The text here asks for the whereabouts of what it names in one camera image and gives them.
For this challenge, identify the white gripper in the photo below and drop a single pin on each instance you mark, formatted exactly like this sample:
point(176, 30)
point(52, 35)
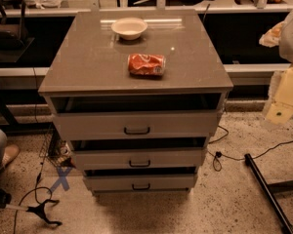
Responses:
point(281, 110)

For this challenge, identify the grey drawer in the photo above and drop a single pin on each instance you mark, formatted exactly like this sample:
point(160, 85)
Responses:
point(144, 116)
point(139, 153)
point(180, 178)

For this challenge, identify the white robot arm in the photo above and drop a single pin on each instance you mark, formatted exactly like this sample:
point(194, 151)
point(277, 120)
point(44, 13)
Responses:
point(281, 35)

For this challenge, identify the grey drawer cabinet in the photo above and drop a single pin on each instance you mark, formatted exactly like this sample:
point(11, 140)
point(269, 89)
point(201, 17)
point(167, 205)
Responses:
point(93, 62)

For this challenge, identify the black metal stand leg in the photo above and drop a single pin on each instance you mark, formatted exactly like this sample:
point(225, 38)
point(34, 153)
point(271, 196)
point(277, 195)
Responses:
point(270, 189)

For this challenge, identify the crushed red soda can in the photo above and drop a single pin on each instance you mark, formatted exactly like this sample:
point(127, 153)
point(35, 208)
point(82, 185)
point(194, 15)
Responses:
point(143, 64)

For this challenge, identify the white paper bowl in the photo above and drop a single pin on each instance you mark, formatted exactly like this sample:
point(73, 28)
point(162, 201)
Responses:
point(129, 28)

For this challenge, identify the blue tape cross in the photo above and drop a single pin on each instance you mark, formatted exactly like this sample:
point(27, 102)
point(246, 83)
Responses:
point(61, 180)

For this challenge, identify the black grabber tool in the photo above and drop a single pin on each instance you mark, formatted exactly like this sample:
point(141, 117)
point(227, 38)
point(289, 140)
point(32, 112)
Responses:
point(5, 203)

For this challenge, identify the wire basket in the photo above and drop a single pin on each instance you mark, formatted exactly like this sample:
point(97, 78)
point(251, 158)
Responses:
point(55, 150)

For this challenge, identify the dark bag with handles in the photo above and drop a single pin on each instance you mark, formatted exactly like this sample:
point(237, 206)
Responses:
point(14, 39)

